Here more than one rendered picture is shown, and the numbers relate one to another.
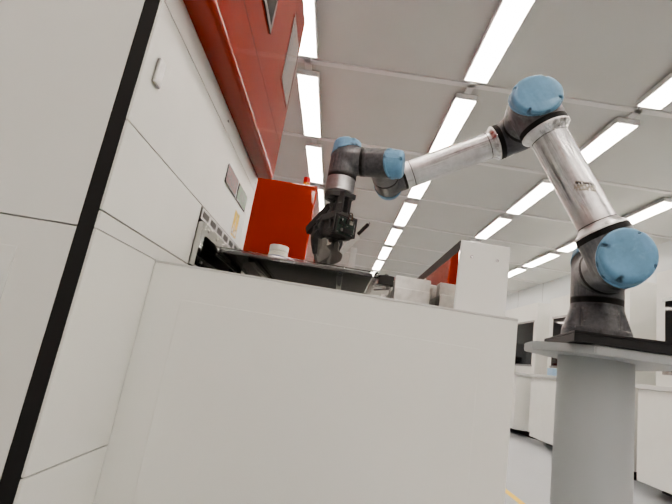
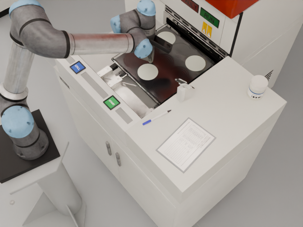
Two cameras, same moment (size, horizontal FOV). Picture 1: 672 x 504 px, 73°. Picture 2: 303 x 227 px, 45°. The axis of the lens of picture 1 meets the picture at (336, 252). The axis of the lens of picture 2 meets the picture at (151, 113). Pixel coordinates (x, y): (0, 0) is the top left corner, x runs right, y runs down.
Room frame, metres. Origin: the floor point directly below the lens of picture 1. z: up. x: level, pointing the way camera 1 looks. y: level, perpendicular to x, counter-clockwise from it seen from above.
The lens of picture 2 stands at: (1.99, -0.74, 2.30)
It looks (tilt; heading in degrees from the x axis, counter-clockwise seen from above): 58 degrees down; 139
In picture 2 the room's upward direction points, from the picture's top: 1 degrees counter-clockwise
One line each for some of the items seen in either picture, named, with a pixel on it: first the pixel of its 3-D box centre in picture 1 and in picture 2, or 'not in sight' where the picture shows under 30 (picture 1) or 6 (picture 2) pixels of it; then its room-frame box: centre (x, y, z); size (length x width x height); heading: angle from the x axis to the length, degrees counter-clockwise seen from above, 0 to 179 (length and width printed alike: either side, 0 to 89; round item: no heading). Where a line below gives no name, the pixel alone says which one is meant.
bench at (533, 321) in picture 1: (528, 369); not in sight; (7.77, -3.53, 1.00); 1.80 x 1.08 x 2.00; 179
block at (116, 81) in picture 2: not in sight; (114, 83); (1.10, -0.18, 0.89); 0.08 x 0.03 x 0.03; 89
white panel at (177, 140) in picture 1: (207, 192); (172, 1); (0.98, 0.31, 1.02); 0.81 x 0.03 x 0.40; 179
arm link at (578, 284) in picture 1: (598, 272); (20, 124); (1.07, -0.65, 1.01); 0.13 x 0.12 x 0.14; 166
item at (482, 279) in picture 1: (446, 297); (96, 94); (1.09, -0.28, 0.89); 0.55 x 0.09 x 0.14; 179
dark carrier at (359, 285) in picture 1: (301, 275); (164, 61); (1.17, 0.08, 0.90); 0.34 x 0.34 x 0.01; 89
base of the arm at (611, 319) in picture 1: (596, 320); (28, 139); (1.08, -0.65, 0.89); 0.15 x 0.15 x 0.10
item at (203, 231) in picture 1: (220, 262); (192, 39); (1.16, 0.29, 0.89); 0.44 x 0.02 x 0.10; 179
